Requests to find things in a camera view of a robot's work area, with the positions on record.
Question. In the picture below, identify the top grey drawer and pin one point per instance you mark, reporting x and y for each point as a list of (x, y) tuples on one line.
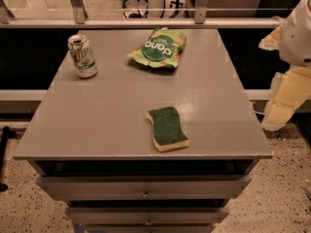
[(131, 188)]

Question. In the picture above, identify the white green soda can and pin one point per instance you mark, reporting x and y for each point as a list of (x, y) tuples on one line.
[(81, 52)]

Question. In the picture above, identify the green snack bag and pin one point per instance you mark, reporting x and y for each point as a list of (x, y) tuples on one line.
[(162, 49)]

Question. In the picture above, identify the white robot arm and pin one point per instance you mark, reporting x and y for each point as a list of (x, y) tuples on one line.
[(293, 37)]

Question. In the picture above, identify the grey drawer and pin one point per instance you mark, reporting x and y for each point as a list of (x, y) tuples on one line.
[(151, 229), (131, 188), (158, 215)]

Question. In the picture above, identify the black pole stand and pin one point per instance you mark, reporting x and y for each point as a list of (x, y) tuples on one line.
[(7, 133)]

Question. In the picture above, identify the bottom grey drawer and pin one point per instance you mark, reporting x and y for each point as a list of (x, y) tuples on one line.
[(151, 229)]

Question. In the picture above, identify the glass railing with metal posts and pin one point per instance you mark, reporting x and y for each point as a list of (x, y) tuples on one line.
[(99, 14)]

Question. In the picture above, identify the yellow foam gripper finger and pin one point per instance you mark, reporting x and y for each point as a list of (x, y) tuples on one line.
[(287, 93)]

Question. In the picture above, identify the metal drawer knob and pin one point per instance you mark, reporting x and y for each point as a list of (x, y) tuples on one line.
[(146, 196), (149, 223)]

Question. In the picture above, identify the green and yellow sponge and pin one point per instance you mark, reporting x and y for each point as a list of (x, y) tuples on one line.
[(167, 132)]

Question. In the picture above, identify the middle grey drawer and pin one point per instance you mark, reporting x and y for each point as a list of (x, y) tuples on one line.
[(158, 215)]

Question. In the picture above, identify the metal middle drawer knob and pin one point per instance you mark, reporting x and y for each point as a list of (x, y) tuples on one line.
[(149, 223)]

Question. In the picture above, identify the metal top drawer knob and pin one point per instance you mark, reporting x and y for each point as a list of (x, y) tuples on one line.
[(146, 196)]

